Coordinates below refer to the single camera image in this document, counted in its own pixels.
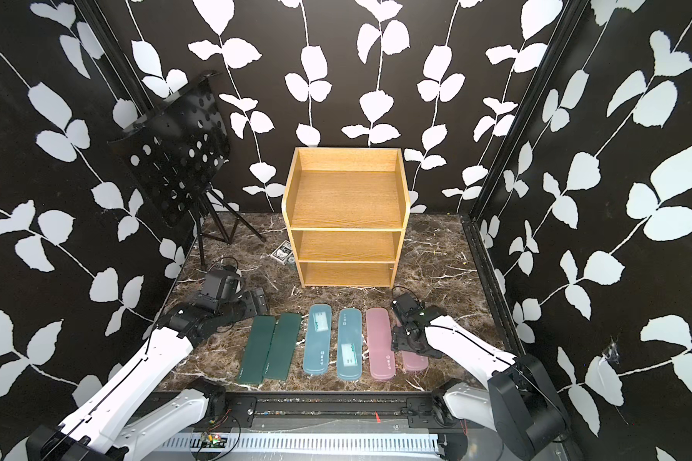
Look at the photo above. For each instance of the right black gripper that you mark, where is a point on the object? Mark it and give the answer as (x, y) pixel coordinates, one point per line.
(398, 339)

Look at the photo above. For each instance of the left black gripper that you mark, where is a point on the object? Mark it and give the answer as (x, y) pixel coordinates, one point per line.
(253, 307)

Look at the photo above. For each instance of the pink pencil case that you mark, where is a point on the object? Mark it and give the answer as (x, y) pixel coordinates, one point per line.
(381, 356)
(413, 363)

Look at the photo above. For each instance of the dark green pencil case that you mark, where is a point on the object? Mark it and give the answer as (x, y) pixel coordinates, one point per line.
(282, 347)
(256, 351)

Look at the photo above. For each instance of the teal pencil case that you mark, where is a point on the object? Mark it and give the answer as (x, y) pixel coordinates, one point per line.
(318, 337)
(349, 363)

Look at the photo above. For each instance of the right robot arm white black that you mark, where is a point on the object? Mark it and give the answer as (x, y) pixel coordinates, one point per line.
(516, 398)

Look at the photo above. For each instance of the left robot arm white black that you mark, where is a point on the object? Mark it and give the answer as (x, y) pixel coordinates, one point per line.
(104, 427)

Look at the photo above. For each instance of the wooden three-tier shelf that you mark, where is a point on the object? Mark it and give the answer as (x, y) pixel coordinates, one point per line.
(347, 212)

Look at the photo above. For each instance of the small printed card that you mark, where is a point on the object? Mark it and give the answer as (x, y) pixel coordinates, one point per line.
(284, 254)

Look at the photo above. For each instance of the black perforated music stand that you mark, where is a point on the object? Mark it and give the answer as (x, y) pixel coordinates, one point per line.
(175, 152)

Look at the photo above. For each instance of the black base rail with ruler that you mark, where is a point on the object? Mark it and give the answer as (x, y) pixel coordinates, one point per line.
(361, 425)

